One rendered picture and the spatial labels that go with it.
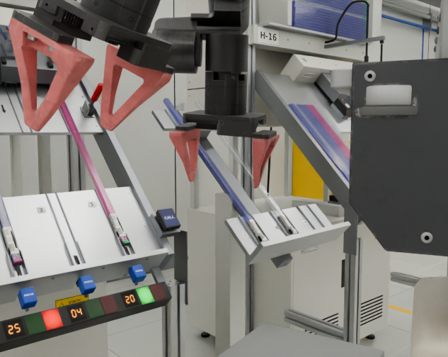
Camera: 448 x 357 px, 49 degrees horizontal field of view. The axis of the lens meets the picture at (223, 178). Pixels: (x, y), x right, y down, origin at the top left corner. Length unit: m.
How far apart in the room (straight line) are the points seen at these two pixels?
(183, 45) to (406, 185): 0.35
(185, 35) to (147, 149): 2.70
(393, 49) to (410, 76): 5.23
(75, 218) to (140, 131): 2.28
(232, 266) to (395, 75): 0.96
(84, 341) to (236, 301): 0.41
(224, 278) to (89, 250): 0.45
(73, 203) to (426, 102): 0.81
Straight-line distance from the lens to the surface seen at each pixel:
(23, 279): 0.93
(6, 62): 1.27
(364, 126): 0.43
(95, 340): 1.42
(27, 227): 1.02
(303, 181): 4.22
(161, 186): 3.41
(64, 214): 1.06
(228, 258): 1.32
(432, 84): 0.43
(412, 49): 6.00
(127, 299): 1.00
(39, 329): 0.93
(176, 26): 0.68
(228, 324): 1.38
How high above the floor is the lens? 0.99
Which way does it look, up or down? 6 degrees down
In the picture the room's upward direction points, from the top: straight up
